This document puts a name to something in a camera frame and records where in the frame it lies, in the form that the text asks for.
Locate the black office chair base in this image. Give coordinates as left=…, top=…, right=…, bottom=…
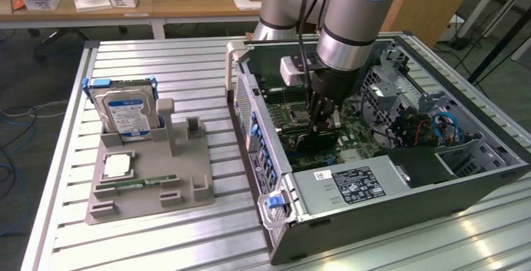
left=27, top=27, right=90, bottom=63

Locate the green motherboard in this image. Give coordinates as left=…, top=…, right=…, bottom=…
left=254, top=75, right=393, bottom=172

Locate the wooden cabinet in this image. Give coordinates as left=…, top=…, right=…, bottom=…
left=378, top=0, right=482, bottom=48

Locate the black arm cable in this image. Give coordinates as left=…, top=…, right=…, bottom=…
left=296, top=0, right=330, bottom=110

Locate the black stand leg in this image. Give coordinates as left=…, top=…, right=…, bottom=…
left=468, top=0, right=525, bottom=84

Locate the beige case handle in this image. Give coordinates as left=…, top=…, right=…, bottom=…
left=225, top=41, right=246, bottom=98

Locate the blue floor cable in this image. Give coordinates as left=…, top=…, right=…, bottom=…
left=0, top=114, right=35, bottom=237

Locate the white square dish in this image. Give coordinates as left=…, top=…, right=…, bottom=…
left=71, top=0, right=113, bottom=13

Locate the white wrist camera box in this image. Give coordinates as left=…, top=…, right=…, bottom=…
left=280, top=55, right=317, bottom=87

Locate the white box with red dot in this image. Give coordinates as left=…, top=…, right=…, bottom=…
left=438, top=14, right=465, bottom=44

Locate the white box with black lid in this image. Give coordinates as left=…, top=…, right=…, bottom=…
left=18, top=0, right=62, bottom=11

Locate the green RAM stick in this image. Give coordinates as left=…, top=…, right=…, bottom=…
left=94, top=174, right=177, bottom=191

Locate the open black PC case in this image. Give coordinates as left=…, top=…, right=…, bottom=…
left=229, top=31, right=531, bottom=266

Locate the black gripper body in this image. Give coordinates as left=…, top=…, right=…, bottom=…
left=310, top=65, right=358, bottom=104

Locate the black plastic cover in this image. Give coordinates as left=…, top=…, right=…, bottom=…
left=389, top=146, right=461, bottom=190

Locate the silver chipset heatsink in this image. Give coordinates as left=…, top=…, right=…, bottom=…
left=340, top=150, right=366, bottom=163

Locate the metal disk bay cage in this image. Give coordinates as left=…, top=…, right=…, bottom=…
left=358, top=64, right=420, bottom=119

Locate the hard disk with blue carrier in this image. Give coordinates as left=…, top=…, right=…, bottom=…
left=79, top=76, right=161, bottom=143

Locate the grey power supply unit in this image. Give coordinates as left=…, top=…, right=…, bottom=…
left=289, top=155, right=410, bottom=216

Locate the low-profile graphics card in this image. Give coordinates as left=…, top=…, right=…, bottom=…
left=289, top=127, right=337, bottom=152

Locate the black wire bundle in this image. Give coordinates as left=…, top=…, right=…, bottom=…
left=392, top=112, right=436, bottom=147

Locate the CPU socket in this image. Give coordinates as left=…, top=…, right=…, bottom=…
left=288, top=100, right=312, bottom=126

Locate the blue disk wire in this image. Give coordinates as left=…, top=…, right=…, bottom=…
left=430, top=112, right=464, bottom=143

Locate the grey parts rack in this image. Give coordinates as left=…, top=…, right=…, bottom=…
left=83, top=98, right=216, bottom=227

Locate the silver CPU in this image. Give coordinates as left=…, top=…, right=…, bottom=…
left=101, top=155, right=134, bottom=178

